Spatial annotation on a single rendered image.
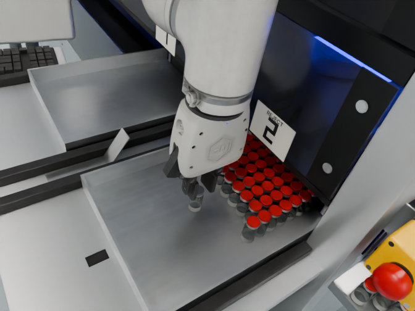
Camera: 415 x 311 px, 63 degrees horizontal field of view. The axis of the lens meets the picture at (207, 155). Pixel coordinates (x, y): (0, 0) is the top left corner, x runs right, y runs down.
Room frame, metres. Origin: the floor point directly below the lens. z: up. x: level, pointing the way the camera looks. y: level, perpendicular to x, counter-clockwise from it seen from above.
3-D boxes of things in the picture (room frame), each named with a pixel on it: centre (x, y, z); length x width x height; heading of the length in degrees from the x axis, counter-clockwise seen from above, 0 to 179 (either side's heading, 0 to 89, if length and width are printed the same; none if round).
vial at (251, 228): (0.31, -0.09, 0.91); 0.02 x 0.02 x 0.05
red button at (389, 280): (0.22, -0.24, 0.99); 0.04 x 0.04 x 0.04; 41
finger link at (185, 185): (0.33, 0.03, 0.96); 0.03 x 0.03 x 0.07; 41
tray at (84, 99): (0.61, 0.20, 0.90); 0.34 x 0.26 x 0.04; 131
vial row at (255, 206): (0.38, -0.05, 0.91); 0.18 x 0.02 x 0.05; 41
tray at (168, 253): (0.36, -0.02, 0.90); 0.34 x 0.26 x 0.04; 131
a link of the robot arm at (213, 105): (0.35, 0.01, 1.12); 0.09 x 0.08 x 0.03; 131
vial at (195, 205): (0.35, 0.00, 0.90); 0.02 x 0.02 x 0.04
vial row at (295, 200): (0.43, -0.10, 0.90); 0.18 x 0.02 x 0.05; 41
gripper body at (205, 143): (0.35, 0.00, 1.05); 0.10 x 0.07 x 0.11; 131
